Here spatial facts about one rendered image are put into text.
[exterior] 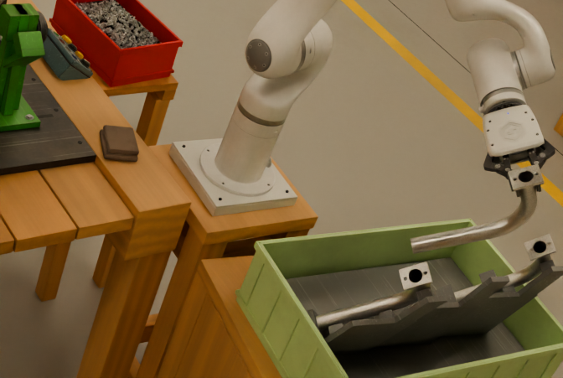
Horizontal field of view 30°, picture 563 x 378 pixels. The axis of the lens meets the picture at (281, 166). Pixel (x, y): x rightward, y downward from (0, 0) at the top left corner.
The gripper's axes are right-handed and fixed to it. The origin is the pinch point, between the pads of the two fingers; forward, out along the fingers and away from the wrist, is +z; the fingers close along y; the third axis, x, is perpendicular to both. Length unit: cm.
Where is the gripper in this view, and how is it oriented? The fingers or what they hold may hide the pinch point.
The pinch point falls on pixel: (525, 181)
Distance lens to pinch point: 194.1
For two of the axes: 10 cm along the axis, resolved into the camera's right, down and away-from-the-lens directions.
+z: 1.1, 8.1, -5.8
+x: 2.6, 5.4, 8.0
